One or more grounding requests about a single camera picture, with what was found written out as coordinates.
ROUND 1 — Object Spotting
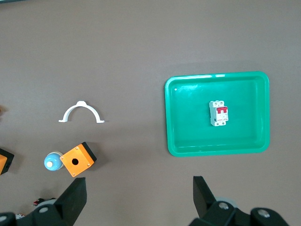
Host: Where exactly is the small white half-ring clamp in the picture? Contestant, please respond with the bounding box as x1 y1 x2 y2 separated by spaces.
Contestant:
58 100 105 124

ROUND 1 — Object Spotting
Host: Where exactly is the white red circuit breaker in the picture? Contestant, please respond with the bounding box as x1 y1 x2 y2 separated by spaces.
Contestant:
209 100 229 127

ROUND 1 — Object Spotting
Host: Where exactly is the orange black button box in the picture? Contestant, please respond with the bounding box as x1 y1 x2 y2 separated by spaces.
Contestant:
0 147 15 176
59 141 97 178

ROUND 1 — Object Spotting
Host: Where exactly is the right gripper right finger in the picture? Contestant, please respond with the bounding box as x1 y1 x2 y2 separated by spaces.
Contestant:
188 176 290 226

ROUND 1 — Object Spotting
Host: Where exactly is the green plastic tray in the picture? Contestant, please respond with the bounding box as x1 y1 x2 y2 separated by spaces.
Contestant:
164 71 270 158

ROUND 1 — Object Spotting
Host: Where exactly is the brown table mat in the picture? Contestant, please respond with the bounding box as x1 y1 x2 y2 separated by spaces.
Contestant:
0 0 301 226

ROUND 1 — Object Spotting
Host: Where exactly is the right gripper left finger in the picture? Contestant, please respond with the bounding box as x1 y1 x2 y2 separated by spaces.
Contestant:
0 178 87 226

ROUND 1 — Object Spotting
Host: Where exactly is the blue dome cap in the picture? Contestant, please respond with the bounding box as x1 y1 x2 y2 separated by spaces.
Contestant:
43 151 64 172

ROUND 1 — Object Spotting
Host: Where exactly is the black red rocker switch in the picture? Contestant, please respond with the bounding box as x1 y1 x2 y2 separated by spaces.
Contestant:
32 197 56 207

